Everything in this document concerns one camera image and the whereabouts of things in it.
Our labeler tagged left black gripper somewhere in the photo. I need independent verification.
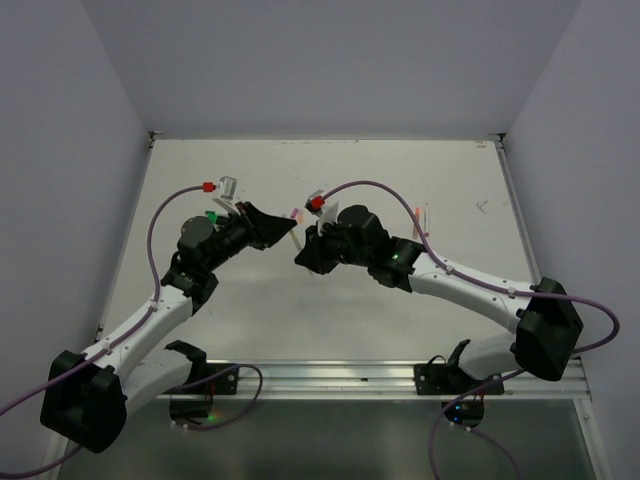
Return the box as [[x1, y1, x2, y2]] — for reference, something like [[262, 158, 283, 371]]
[[204, 202, 296, 272]]

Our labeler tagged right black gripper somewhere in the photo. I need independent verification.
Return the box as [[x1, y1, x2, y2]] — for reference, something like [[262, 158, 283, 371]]
[[296, 215, 372, 274]]

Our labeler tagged yellow highlighter pen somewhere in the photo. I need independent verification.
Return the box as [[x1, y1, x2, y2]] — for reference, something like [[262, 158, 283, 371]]
[[289, 227, 316, 278]]

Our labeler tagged orange highlighter pen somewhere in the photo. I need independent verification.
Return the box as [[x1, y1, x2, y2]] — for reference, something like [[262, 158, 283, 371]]
[[412, 206, 421, 240]]

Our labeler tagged purple white marker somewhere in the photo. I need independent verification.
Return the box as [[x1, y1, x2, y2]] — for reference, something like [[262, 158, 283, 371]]
[[423, 203, 430, 237]]

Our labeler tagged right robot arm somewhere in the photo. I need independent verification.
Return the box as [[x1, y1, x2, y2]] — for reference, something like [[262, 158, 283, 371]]
[[294, 205, 583, 393]]

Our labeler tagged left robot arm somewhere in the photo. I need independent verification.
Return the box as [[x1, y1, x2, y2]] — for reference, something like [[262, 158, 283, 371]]
[[40, 202, 296, 453]]

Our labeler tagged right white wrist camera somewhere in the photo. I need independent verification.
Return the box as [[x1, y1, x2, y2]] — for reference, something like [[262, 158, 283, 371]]
[[305, 190, 339, 236]]

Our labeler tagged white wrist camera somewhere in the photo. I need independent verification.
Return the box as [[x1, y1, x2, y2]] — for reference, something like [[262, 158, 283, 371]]
[[305, 190, 339, 236], [211, 176, 237, 216]]

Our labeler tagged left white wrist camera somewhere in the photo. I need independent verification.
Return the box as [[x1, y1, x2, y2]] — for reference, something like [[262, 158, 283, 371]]
[[211, 176, 237, 216]]

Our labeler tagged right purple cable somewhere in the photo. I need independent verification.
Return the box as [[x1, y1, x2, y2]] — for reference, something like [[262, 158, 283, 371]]
[[324, 179, 621, 480]]

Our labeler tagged aluminium mounting rail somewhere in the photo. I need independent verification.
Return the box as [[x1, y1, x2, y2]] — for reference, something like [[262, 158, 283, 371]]
[[154, 359, 594, 401]]

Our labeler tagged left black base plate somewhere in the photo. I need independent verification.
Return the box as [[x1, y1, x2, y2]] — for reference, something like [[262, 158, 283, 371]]
[[198, 363, 239, 397]]

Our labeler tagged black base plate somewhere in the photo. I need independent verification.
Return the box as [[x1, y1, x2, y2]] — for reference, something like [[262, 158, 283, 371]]
[[413, 355, 505, 396], [198, 363, 239, 397]]

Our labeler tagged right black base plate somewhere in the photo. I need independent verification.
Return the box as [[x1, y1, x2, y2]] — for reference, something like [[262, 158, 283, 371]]
[[413, 355, 505, 396]]

